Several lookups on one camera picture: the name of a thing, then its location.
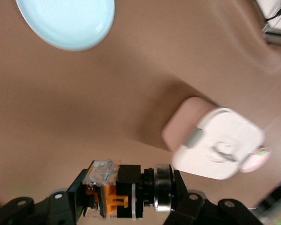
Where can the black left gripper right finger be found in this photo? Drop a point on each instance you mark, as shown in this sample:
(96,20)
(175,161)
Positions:
(192,211)

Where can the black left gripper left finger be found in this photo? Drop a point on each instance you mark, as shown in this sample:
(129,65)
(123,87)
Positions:
(61,208)

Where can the orange push-button switch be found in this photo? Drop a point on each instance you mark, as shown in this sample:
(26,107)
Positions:
(128,178)

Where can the pink box with white lid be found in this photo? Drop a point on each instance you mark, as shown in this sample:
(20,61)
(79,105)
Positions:
(215,140)

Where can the pink round plate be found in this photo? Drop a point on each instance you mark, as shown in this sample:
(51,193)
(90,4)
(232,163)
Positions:
(255,162)

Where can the brown table mat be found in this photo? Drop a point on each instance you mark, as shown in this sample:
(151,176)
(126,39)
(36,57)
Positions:
(107,93)

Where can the light blue round plate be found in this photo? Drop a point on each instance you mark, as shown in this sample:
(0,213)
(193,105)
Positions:
(68,21)

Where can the grey metal bracket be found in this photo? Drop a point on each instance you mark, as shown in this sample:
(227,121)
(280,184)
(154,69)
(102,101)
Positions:
(276,36)

